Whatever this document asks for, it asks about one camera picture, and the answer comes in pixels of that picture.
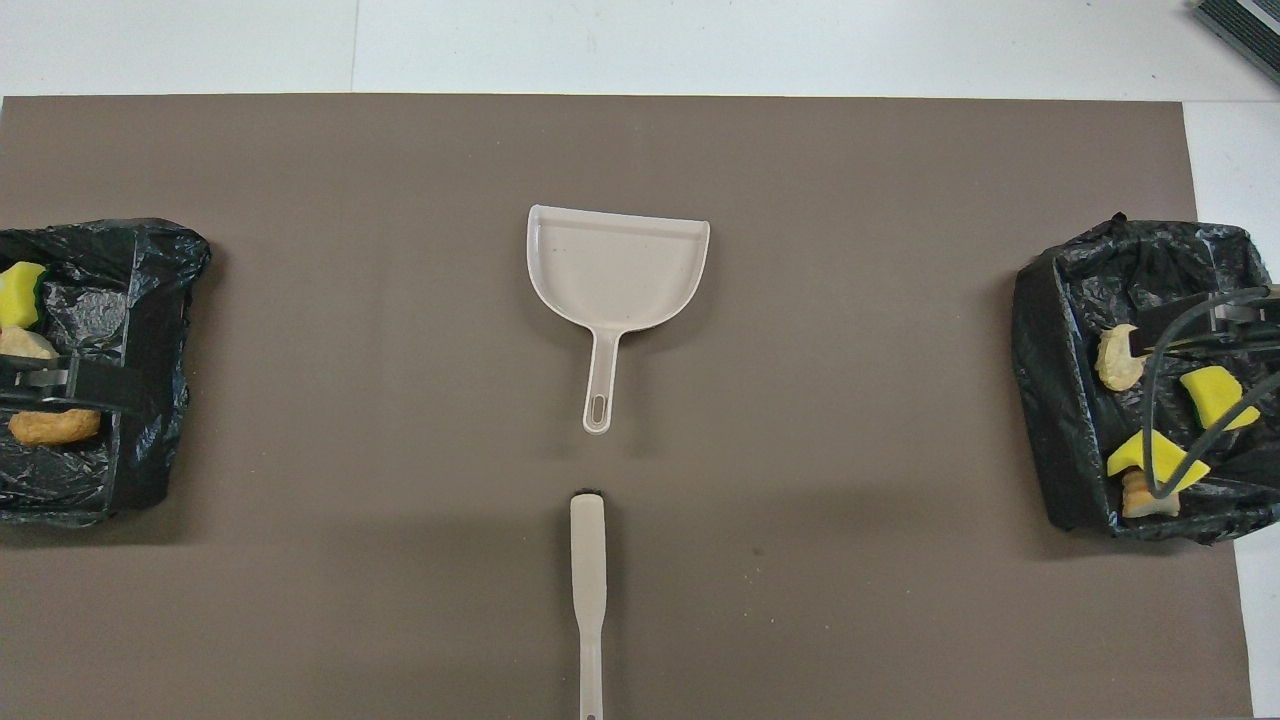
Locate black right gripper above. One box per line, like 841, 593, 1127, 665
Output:
1132, 288, 1280, 357

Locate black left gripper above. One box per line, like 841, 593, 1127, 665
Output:
0, 352, 147, 414

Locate brown cork-like piece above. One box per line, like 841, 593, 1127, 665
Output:
8, 408, 103, 447

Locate pale beige stone-like piece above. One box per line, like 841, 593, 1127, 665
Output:
0, 327, 61, 363

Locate small yellow sponge wedge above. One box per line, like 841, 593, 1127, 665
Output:
0, 261, 49, 331

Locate rounded orange striped foam piece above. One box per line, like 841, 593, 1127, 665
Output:
1093, 323, 1149, 393

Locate green and yellow sponge piece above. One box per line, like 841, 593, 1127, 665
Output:
1106, 426, 1211, 495

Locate wavy orange striped foam piece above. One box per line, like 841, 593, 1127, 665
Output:
1121, 472, 1181, 519

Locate beige hand brush black bristles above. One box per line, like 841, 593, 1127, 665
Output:
569, 490, 609, 720

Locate beige plastic dustpan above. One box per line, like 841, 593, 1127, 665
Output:
526, 204, 712, 436

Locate black bag lined bin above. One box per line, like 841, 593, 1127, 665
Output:
0, 218, 213, 529
1010, 212, 1280, 546

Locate brown table mat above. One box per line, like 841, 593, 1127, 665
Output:
0, 93, 1256, 720

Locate dark grey ribbed device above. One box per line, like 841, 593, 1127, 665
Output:
1192, 0, 1280, 86

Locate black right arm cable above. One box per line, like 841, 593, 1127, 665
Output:
1143, 285, 1280, 500

